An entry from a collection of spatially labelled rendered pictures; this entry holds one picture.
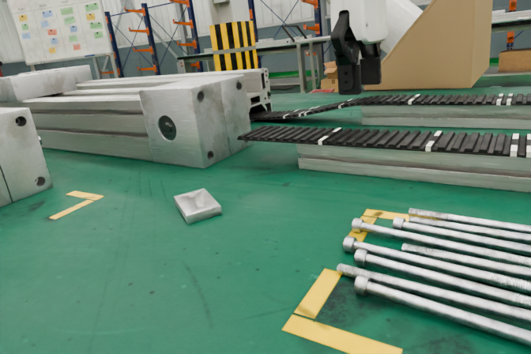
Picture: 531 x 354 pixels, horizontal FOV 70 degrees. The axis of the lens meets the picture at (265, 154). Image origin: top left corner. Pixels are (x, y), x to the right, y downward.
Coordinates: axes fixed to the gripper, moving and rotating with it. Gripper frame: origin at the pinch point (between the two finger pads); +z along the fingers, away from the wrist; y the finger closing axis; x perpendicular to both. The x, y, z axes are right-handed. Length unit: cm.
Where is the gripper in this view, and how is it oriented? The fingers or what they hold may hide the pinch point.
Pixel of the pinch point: (360, 80)
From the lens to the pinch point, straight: 57.6
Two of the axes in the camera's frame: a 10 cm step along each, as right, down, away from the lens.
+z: 1.2, 9.5, 2.9
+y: 5.5, -3.1, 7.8
